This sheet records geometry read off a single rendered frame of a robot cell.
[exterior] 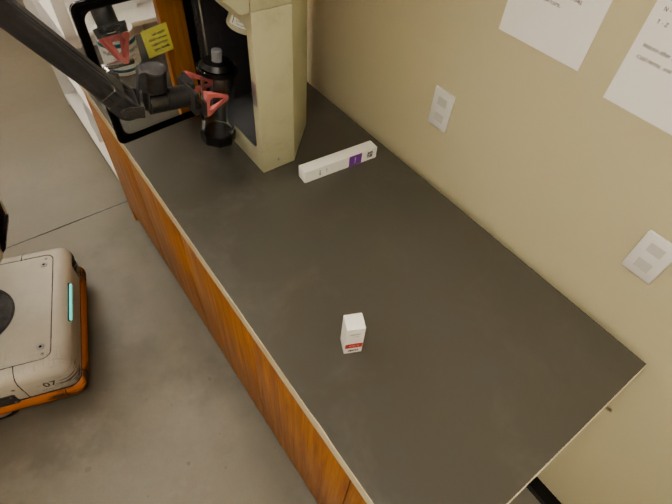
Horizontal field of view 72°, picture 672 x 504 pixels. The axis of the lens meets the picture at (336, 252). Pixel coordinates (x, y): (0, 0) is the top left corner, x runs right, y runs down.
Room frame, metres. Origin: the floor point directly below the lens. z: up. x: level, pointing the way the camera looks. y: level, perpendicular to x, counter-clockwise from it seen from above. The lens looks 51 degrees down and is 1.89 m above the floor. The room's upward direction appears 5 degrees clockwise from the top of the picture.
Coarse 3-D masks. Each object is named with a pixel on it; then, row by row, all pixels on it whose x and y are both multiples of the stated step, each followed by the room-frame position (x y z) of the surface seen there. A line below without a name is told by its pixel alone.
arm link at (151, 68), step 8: (144, 64) 1.03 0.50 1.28; (152, 64) 1.04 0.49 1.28; (160, 64) 1.05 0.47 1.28; (136, 72) 1.01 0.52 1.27; (144, 72) 1.00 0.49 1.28; (152, 72) 1.01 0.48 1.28; (160, 72) 1.02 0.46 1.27; (136, 80) 1.01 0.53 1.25; (144, 80) 1.00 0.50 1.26; (152, 80) 1.00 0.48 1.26; (160, 80) 1.01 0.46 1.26; (136, 88) 1.02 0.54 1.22; (144, 88) 1.00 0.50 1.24; (152, 88) 1.00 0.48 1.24; (160, 88) 1.01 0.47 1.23; (136, 96) 1.04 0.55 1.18; (128, 112) 0.96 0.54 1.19; (136, 112) 0.97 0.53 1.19; (144, 112) 0.98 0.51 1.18
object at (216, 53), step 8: (216, 48) 1.16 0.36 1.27; (208, 56) 1.16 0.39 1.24; (216, 56) 1.14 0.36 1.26; (224, 56) 1.18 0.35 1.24; (200, 64) 1.13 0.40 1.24; (208, 64) 1.12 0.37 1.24; (216, 64) 1.13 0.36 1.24; (224, 64) 1.14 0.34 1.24; (232, 64) 1.16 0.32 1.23; (216, 72) 1.11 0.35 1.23; (224, 72) 1.11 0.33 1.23
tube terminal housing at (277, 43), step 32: (256, 0) 1.07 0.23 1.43; (288, 0) 1.13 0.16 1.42; (256, 32) 1.07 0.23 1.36; (288, 32) 1.13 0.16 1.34; (256, 64) 1.07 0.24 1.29; (288, 64) 1.13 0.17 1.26; (288, 96) 1.12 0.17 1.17; (256, 128) 1.08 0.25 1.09; (288, 128) 1.12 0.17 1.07; (256, 160) 1.09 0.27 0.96; (288, 160) 1.12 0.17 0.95
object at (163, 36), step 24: (144, 0) 1.20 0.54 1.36; (168, 0) 1.24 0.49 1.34; (96, 24) 1.10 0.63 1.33; (120, 24) 1.14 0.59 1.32; (144, 24) 1.19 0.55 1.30; (168, 24) 1.23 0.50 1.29; (96, 48) 1.09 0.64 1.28; (120, 48) 1.13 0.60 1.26; (144, 48) 1.18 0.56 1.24; (168, 48) 1.22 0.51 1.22; (120, 72) 1.12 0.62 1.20; (168, 72) 1.21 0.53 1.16; (192, 72) 1.26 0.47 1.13; (120, 120) 1.09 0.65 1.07; (144, 120) 1.13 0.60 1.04
